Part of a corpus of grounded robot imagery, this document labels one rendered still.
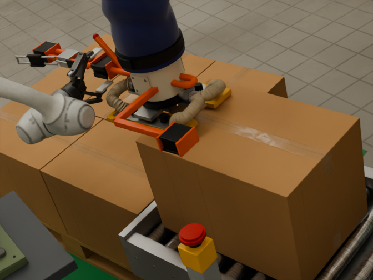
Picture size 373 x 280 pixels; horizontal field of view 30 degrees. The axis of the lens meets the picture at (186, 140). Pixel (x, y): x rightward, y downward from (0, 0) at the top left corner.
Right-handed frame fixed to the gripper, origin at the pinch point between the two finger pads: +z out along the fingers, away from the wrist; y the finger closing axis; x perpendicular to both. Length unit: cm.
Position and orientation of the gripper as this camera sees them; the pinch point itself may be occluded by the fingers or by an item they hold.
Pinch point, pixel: (102, 66)
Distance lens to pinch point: 248.2
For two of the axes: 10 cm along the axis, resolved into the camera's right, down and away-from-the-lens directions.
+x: 8.1, 1.9, -5.6
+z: 5.5, -6.0, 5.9
